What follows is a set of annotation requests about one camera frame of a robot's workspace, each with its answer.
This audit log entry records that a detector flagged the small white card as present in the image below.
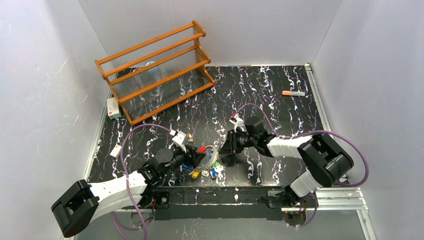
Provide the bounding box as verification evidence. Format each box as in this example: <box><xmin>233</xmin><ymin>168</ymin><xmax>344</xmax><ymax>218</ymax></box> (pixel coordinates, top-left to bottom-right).
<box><xmin>109</xmin><ymin>144</ymin><xmax>122</xmax><ymax>158</ymax></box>

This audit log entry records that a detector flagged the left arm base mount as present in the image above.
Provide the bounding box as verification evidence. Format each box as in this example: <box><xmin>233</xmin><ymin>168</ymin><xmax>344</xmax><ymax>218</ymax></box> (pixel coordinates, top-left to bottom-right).
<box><xmin>135</xmin><ymin>190</ymin><xmax>171</xmax><ymax>210</ymax></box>

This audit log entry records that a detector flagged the purple cable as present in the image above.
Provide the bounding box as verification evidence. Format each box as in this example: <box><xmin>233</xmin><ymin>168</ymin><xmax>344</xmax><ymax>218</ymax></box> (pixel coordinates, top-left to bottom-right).
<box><xmin>230</xmin><ymin>103</ymin><xmax>370</xmax><ymax>228</ymax></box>
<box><xmin>110</xmin><ymin>123</ymin><xmax>176</xmax><ymax>240</ymax></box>

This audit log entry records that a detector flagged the orange wooden shelf rack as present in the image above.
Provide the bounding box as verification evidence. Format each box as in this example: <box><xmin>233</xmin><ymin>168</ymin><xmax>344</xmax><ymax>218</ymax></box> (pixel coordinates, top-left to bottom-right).
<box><xmin>94</xmin><ymin>20</ymin><xmax>215</xmax><ymax>126</ymax></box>

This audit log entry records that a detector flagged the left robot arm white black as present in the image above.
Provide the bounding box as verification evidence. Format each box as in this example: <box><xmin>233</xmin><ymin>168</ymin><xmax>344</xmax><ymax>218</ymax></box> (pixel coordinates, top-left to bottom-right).
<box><xmin>51</xmin><ymin>144</ymin><xmax>206</xmax><ymax>238</ymax></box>

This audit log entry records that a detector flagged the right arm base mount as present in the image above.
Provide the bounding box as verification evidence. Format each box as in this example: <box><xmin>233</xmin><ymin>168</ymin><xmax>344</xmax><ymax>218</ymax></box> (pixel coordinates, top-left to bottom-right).
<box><xmin>257</xmin><ymin>190</ymin><xmax>319</xmax><ymax>229</ymax></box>

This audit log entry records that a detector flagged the yellow tagged key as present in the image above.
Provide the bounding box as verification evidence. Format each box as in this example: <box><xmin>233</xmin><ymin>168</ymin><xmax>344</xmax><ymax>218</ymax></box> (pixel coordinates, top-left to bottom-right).
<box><xmin>187</xmin><ymin>133</ymin><xmax>194</xmax><ymax>143</ymax></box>

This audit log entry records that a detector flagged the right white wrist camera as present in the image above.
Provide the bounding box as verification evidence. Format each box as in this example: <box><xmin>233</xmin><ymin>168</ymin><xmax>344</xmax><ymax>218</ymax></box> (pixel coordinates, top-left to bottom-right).
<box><xmin>229</xmin><ymin>113</ymin><xmax>244</xmax><ymax>131</ymax></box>

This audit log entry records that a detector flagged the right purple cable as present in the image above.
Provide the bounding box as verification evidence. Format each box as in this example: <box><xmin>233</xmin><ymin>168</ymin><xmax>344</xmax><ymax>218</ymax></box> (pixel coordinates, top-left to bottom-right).
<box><xmin>230</xmin><ymin>103</ymin><xmax>370</xmax><ymax>228</ymax></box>

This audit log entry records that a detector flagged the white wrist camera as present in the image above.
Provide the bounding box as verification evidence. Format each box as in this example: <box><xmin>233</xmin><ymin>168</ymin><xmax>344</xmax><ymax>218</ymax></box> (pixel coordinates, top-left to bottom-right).
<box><xmin>169</xmin><ymin>129</ymin><xmax>189</xmax><ymax>149</ymax></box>
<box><xmin>229</xmin><ymin>113</ymin><xmax>244</xmax><ymax>131</ymax></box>

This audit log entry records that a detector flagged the orange white marker pen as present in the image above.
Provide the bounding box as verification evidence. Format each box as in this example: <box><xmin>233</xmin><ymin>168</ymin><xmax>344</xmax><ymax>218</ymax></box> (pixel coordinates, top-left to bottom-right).
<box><xmin>281</xmin><ymin>90</ymin><xmax>306</xmax><ymax>97</ymax></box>

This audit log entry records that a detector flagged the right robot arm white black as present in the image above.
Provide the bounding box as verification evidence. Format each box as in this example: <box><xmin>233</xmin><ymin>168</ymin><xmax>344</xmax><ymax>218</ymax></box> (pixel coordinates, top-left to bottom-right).
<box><xmin>219</xmin><ymin>116</ymin><xmax>354</xmax><ymax>204</ymax></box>

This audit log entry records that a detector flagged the white red small box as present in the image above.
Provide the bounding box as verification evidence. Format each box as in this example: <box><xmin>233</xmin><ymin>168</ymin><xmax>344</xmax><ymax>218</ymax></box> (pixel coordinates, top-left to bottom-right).
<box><xmin>106</xmin><ymin>97</ymin><xmax>122</xmax><ymax>120</ymax></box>

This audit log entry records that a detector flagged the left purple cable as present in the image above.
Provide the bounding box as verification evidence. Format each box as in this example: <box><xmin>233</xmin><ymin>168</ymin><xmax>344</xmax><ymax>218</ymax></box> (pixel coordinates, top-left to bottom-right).
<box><xmin>110</xmin><ymin>123</ymin><xmax>176</xmax><ymax>240</ymax></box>

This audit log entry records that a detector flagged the bunch of coloured keys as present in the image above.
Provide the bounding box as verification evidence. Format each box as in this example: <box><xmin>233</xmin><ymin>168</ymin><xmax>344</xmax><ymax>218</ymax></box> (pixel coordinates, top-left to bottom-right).
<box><xmin>182</xmin><ymin>162</ymin><xmax>225</xmax><ymax>180</ymax></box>

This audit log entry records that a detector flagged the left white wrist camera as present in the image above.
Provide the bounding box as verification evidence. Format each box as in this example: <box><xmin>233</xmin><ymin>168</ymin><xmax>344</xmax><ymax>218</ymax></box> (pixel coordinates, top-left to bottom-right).
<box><xmin>169</xmin><ymin>129</ymin><xmax>189</xmax><ymax>149</ymax></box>

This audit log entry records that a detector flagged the aluminium frame rail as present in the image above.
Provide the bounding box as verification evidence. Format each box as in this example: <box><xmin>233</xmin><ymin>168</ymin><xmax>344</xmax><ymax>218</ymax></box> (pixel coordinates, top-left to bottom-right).
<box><xmin>61</xmin><ymin>187</ymin><xmax>377</xmax><ymax>240</ymax></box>

